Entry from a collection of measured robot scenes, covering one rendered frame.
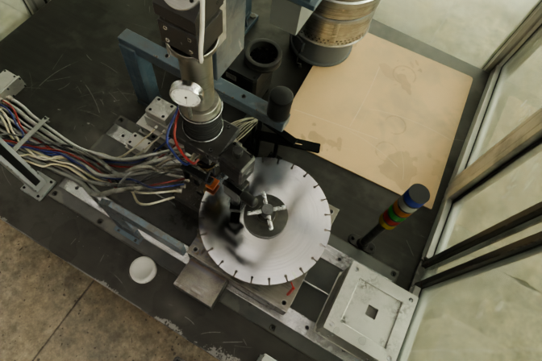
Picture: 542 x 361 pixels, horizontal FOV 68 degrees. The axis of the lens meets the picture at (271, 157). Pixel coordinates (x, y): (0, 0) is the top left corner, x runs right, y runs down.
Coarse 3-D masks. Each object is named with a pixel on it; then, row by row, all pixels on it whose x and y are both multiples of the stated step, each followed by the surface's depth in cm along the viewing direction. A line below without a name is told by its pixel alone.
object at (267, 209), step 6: (264, 192) 97; (264, 198) 97; (264, 204) 96; (252, 210) 95; (258, 210) 95; (264, 210) 95; (270, 210) 95; (276, 210) 96; (264, 216) 96; (270, 216) 95; (270, 222) 94; (270, 228) 94
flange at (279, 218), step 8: (272, 200) 101; (280, 200) 101; (248, 208) 99; (256, 208) 99; (248, 216) 98; (256, 216) 98; (272, 216) 97; (280, 216) 99; (248, 224) 98; (256, 224) 98; (264, 224) 98; (280, 224) 98; (256, 232) 97; (264, 232) 97; (272, 232) 97; (280, 232) 97
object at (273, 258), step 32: (256, 160) 107; (256, 192) 103; (288, 192) 103; (320, 192) 104; (224, 224) 98; (288, 224) 100; (320, 224) 100; (224, 256) 95; (256, 256) 95; (288, 256) 96; (320, 256) 97
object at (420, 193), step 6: (414, 186) 84; (420, 186) 84; (408, 192) 84; (414, 192) 83; (420, 192) 84; (426, 192) 84; (408, 198) 84; (414, 198) 83; (420, 198) 83; (426, 198) 83; (408, 204) 85; (414, 204) 83; (420, 204) 83
